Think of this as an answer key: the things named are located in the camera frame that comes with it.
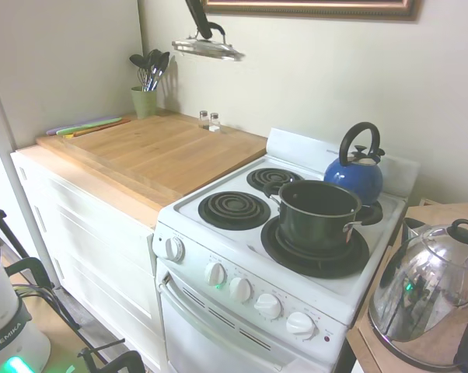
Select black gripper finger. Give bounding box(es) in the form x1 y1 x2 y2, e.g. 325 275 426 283
184 0 215 41

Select glass pot lid black handle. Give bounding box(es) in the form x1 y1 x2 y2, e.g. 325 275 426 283
170 22 246 63

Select black cooking pot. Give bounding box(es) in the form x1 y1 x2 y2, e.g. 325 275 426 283
262 180 383 250

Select black kitchen utensil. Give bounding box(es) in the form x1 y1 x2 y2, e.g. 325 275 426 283
150 51 171 92
141 48 162 92
129 54 148 92

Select green utensil holder cup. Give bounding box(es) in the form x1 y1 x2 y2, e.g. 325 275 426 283
130 85 159 120

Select large wooden cutting board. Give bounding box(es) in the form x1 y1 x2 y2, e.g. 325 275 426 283
36 115 269 198

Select orange plastic knife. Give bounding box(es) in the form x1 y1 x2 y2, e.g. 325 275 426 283
72 118 132 138

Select green plastic knife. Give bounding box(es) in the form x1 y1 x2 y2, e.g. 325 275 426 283
55 117 124 137

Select colourful flat mats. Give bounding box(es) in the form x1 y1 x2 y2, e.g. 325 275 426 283
45 116 120 136

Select small black coil burner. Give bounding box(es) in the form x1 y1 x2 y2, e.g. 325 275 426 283
197 190 273 231
246 167 306 193

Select blue enamel kettle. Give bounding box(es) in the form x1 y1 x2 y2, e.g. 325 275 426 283
323 121 386 206

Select white stove knob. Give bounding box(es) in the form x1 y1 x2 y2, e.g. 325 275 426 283
285 311 317 343
164 235 186 263
253 293 283 321
229 277 254 302
204 261 228 285

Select white drawer cabinet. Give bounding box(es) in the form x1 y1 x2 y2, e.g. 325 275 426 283
9 150 169 373

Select large black coil burner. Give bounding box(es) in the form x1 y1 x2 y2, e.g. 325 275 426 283
260 216 371 279
356 198 385 227

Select black tripod leg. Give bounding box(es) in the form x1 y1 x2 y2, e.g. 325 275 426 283
0 193 33 262

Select white electric stove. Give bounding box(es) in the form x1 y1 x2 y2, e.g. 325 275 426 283
152 127 421 373

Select black C-clamp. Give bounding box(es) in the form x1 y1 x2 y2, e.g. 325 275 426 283
77 337 146 373
7 256 55 291

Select shiny steel kettle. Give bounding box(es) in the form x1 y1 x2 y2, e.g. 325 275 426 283
367 218 468 370

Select white oven door handle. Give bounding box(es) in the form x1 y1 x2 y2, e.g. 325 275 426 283
157 273 297 368

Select black cable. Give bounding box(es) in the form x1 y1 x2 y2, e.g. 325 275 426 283
11 284 105 353

